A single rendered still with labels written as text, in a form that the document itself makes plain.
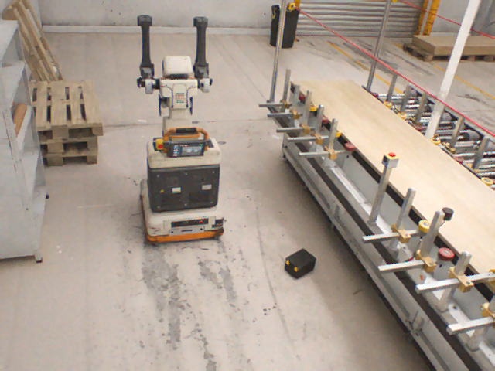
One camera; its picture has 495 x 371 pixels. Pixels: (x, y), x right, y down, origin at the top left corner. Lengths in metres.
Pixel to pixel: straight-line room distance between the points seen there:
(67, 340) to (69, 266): 0.69
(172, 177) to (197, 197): 0.29
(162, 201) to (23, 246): 1.05
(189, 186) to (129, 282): 0.84
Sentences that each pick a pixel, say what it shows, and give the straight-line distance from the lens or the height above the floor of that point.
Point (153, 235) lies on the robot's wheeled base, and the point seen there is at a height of 0.14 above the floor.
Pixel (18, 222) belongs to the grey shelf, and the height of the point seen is 0.39.
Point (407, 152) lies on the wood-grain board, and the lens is 3.73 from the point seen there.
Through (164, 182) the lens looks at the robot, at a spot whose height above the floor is 0.58.
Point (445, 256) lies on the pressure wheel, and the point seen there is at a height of 0.90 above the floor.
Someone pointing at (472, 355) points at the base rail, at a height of 0.70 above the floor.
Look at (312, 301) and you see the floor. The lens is 3.48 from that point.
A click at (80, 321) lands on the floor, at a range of 3.32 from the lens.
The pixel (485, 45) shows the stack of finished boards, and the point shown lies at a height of 0.31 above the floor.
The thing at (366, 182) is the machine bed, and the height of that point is 0.73.
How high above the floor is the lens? 2.47
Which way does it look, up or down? 33 degrees down
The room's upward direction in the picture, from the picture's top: 6 degrees clockwise
